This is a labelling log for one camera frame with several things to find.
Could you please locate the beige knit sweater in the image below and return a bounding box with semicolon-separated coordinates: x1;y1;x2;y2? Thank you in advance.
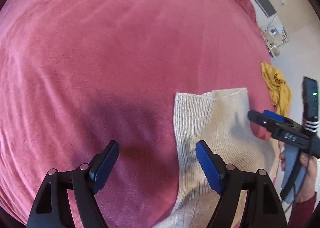
152;87;281;228

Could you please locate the person right forearm red sleeve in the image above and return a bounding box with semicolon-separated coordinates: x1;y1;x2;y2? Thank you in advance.
288;192;317;228

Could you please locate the person right hand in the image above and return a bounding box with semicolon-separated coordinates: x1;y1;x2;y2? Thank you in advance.
280;145;313;204

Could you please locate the yellow garment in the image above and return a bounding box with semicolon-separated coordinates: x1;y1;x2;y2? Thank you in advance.
260;62;292;117

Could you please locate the white bedside table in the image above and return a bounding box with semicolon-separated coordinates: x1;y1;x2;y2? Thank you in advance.
263;23;289;60

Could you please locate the pink bed blanket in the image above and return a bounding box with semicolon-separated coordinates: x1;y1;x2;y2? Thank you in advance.
1;0;273;227

